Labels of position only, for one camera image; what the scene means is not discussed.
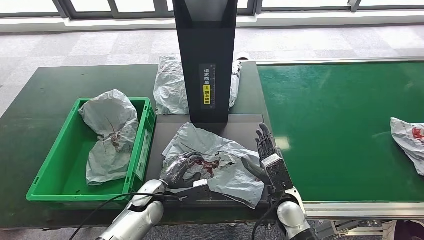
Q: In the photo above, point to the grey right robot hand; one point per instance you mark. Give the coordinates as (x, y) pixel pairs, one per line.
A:
(266, 142)

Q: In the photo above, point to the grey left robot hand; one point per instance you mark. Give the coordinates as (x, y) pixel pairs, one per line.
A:
(180, 172)

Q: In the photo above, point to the grey parcel with red print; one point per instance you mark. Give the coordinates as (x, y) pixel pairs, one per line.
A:
(407, 139)
(232, 179)

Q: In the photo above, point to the green conveyor belt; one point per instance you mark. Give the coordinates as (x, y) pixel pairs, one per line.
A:
(331, 132)

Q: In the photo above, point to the grey crumpled plastic parcel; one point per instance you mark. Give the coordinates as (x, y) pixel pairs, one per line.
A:
(169, 92)
(109, 112)

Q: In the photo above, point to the black inbound scanner machine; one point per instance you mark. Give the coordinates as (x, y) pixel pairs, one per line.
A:
(205, 43)

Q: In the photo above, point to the green plastic delivery crate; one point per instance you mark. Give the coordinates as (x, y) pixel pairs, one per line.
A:
(63, 188)

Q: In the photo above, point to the black yellow instruction sticker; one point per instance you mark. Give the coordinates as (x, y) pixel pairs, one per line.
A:
(207, 86)

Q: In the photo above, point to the white window sill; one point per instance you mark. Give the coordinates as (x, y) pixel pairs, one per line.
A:
(298, 20)

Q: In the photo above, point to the dark green table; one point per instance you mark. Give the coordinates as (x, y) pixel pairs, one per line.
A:
(33, 86)

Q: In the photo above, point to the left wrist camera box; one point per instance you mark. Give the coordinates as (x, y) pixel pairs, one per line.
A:
(197, 192)

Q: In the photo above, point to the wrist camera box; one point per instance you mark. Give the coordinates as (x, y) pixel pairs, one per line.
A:
(278, 172)
(197, 192)

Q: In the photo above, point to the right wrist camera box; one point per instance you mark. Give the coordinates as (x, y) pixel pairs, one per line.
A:
(278, 172)

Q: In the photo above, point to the dark window frame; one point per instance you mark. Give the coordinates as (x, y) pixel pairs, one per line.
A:
(63, 8)

